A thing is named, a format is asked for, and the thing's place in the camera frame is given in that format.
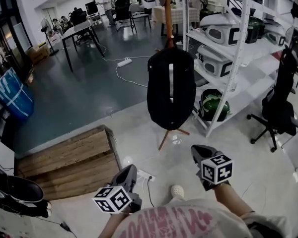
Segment blue wrapped bundle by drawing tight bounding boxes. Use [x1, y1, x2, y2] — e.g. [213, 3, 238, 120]
[0, 67, 35, 120]

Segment person's left forearm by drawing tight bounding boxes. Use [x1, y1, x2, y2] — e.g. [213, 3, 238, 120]
[97, 211, 130, 238]

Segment black equipment with cables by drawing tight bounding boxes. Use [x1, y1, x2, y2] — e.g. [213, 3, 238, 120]
[0, 159, 52, 218]

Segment white power strip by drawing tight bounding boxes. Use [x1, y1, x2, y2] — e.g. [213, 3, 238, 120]
[117, 58, 133, 67]

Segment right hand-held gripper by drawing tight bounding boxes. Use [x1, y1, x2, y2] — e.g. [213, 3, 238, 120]
[190, 144, 233, 191]

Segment dark green case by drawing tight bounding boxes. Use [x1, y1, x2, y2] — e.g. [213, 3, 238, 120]
[245, 15, 266, 44]

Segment white desk with black legs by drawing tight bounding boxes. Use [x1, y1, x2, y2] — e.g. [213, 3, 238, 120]
[61, 20, 105, 73]

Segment wooden pallet platform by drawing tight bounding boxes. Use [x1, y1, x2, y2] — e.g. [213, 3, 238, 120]
[15, 124, 122, 201]

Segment cardboard box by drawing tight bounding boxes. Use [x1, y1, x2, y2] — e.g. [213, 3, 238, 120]
[26, 44, 51, 64]

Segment white and black carrier case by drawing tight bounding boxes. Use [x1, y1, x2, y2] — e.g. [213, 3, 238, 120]
[200, 13, 249, 46]
[262, 21, 287, 47]
[196, 44, 233, 78]

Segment brown wooden coat rack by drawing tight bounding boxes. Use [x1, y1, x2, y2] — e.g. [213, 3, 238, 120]
[154, 0, 190, 151]

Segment person's right forearm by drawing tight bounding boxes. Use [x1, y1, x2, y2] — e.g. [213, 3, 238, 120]
[215, 181, 254, 218]

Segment person's white shoe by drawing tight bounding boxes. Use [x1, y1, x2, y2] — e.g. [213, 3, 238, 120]
[170, 184, 186, 200]

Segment black standing fan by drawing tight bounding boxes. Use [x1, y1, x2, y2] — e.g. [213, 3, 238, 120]
[40, 18, 60, 57]

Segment white floor socket strip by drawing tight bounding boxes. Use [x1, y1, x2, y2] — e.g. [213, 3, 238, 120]
[136, 169, 156, 182]

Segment black mesh office chair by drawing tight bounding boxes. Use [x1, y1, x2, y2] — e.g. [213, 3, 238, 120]
[70, 8, 88, 44]

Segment person's white printed shirt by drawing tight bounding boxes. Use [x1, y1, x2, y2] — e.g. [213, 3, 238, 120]
[110, 198, 293, 238]

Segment black cable with adapter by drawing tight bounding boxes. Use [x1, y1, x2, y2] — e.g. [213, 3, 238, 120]
[33, 216, 77, 238]

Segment white metal shelving unit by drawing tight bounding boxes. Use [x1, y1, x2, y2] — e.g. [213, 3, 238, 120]
[182, 0, 298, 138]

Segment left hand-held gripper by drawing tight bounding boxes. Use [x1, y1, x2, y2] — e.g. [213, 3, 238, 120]
[91, 164, 143, 215]

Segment white power cable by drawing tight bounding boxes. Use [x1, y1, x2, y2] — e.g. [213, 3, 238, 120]
[98, 44, 154, 88]

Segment grey office chair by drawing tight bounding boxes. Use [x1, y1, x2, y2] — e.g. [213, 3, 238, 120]
[128, 3, 152, 33]

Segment table with checked cloth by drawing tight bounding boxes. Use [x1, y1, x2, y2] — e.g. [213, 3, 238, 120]
[151, 5, 200, 37]

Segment black backpack bag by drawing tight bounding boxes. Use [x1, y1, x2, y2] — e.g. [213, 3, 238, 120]
[147, 47, 197, 131]

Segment green and white helmet case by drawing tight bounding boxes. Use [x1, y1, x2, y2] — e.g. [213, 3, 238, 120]
[197, 89, 232, 122]

